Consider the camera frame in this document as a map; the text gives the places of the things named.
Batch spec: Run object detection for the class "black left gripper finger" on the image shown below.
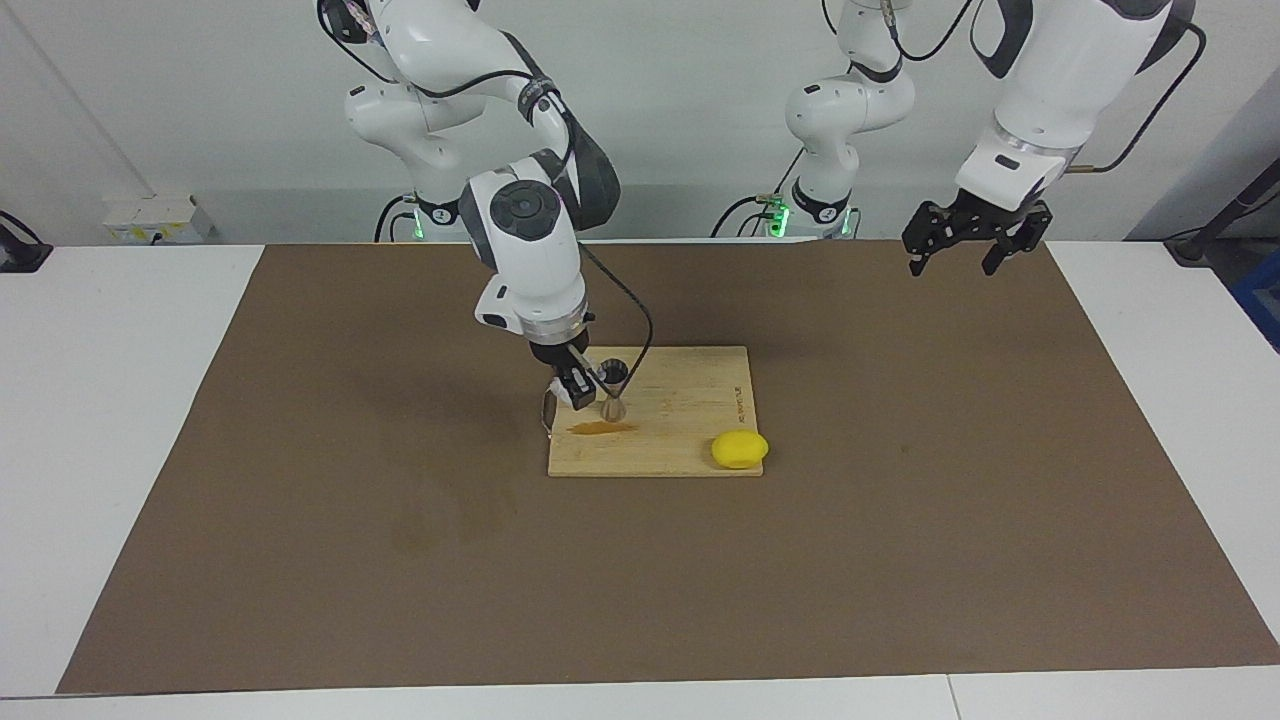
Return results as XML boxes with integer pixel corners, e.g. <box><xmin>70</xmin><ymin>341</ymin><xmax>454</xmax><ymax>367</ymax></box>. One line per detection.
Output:
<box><xmin>901</xmin><ymin>202</ymin><xmax>963</xmax><ymax>278</ymax></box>
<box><xmin>980</xmin><ymin>215</ymin><xmax>1053</xmax><ymax>278</ymax></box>

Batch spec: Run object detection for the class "steel jigger cup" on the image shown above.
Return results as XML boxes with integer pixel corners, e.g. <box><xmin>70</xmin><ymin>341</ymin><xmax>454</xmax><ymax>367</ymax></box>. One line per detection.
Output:
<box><xmin>596</xmin><ymin>358</ymin><xmax>632</xmax><ymax>424</ymax></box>

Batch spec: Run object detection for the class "bamboo cutting board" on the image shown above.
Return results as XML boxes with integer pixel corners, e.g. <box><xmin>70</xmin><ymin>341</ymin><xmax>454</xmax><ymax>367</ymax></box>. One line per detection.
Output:
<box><xmin>541</xmin><ymin>346</ymin><xmax>765</xmax><ymax>479</ymax></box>

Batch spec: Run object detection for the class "yellow lemon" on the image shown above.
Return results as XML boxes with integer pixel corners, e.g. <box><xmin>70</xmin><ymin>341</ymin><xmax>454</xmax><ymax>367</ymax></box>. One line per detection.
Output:
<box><xmin>711</xmin><ymin>430</ymin><xmax>770</xmax><ymax>470</ymax></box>

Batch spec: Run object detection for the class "brown table mat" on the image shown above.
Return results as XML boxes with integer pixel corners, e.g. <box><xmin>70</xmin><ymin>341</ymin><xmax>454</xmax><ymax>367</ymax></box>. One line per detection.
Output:
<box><xmin>57</xmin><ymin>240</ymin><xmax>1280</xmax><ymax>695</ymax></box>

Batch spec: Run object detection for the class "black stand pole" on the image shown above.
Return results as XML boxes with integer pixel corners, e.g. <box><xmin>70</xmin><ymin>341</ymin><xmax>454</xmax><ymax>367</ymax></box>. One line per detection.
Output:
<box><xmin>1164</xmin><ymin>155</ymin><xmax>1280</xmax><ymax>267</ymax></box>

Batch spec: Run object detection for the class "blue crate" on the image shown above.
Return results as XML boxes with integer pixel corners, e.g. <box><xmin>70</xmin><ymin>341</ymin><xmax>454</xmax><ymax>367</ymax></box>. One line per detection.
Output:
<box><xmin>1228</xmin><ymin>248</ymin><xmax>1280</xmax><ymax>354</ymax></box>

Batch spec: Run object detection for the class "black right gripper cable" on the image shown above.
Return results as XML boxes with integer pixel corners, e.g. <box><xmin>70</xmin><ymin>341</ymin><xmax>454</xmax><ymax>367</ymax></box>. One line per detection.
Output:
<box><xmin>318</xmin><ymin>0</ymin><xmax>655</xmax><ymax>387</ymax></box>

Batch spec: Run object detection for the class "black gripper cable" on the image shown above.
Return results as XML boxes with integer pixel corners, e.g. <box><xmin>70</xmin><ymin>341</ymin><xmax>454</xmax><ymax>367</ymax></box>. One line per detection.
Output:
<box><xmin>822</xmin><ymin>0</ymin><xmax>1209</xmax><ymax>177</ymax></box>
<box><xmin>318</xmin><ymin>0</ymin><xmax>655</xmax><ymax>387</ymax></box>

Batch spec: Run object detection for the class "black base cable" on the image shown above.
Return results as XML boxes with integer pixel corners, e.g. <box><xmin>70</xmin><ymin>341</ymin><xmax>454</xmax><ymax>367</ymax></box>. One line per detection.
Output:
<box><xmin>711</xmin><ymin>148</ymin><xmax>809</xmax><ymax>239</ymax></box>
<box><xmin>375</xmin><ymin>193</ymin><xmax>421</xmax><ymax>243</ymax></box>

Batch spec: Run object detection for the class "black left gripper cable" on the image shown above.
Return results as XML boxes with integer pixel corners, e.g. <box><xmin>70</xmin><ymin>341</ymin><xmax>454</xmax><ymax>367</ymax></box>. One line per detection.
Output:
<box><xmin>822</xmin><ymin>0</ymin><xmax>1209</xmax><ymax>177</ymax></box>

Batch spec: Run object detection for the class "white wall socket box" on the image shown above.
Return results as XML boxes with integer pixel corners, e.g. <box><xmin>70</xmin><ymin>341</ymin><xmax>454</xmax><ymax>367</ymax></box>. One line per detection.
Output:
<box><xmin>104</xmin><ymin>195</ymin><xmax>214</xmax><ymax>245</ymax></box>

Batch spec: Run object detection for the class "black clamp mount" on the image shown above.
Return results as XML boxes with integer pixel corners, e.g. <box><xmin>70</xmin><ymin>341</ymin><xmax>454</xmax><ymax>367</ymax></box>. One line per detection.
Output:
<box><xmin>0</xmin><ymin>210</ymin><xmax>54</xmax><ymax>274</ymax></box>

